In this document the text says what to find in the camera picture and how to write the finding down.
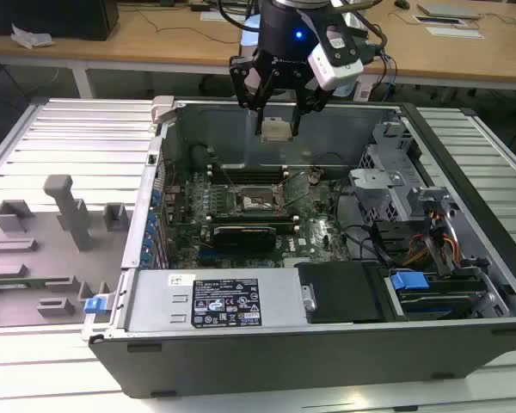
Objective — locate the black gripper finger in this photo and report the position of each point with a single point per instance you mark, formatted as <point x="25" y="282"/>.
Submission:
<point x="245" y="81"/>
<point x="316" y="96"/>

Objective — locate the silver CPU plate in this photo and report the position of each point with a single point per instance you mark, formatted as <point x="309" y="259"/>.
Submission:
<point x="276" y="129"/>

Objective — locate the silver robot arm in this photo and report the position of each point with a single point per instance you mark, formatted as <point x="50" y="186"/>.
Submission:
<point x="249" y="32"/>

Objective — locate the black RAM slot bank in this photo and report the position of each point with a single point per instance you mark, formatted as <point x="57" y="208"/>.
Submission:
<point x="258" y="218"/>
<point x="245" y="173"/>

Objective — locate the CPU socket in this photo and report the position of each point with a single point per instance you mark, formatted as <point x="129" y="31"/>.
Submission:
<point x="253" y="201"/>

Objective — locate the blue slot clip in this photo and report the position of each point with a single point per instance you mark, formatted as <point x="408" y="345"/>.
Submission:
<point x="148" y="247"/>
<point x="156" y="196"/>
<point x="151" y="223"/>
<point x="145" y="258"/>

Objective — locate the blue expansion slot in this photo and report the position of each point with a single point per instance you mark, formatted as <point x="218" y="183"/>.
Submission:
<point x="208" y="258"/>

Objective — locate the black plastic drive cover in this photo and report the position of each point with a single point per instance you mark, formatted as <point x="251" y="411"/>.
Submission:
<point x="344" y="292"/>

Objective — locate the white power adapter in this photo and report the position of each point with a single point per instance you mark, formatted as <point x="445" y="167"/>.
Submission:
<point x="363" y="91"/>

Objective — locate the grey case latch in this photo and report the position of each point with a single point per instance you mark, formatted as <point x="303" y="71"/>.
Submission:
<point x="163" y="107"/>

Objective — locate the wooden desk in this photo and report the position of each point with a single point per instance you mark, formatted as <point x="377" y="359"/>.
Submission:
<point x="155" y="47"/>

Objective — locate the silver perforated drive cage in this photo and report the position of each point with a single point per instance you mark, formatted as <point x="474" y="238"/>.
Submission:
<point x="378" y="183"/>

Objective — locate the black computer mouse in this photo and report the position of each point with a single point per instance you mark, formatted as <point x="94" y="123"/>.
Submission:
<point x="402" y="3"/>

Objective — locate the green motherboard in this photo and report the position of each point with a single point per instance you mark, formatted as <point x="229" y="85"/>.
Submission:
<point x="318" y="241"/>

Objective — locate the grey laptop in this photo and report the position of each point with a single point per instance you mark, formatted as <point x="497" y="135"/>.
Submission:
<point x="449" y="10"/>

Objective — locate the black graphics card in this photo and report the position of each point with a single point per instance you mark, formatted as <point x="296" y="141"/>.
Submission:
<point x="245" y="241"/>

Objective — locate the hard disk in blue carrier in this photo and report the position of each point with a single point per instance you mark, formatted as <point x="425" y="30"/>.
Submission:
<point x="408" y="280"/>

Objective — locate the black computer tower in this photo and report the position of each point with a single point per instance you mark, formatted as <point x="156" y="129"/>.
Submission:
<point x="47" y="17"/>

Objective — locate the white crumpled bag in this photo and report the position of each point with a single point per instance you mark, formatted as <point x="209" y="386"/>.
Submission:
<point x="30" y="38"/>

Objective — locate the silver power supply box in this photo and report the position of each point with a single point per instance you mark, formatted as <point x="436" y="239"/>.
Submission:
<point x="155" y="301"/>

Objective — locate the black open PC case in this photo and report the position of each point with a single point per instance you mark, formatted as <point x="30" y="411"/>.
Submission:
<point x="284" y="357"/>

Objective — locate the blue case latch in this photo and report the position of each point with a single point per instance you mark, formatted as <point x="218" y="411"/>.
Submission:
<point x="92" y="305"/>

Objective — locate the grey parts rack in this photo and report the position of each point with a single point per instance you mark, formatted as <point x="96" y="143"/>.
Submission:
<point x="34" y="266"/>

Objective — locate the green RAM stick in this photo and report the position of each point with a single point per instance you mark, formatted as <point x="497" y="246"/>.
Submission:
<point x="26" y="283"/>

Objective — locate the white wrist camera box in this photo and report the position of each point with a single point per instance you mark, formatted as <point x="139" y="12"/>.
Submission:
<point x="335" y="66"/>

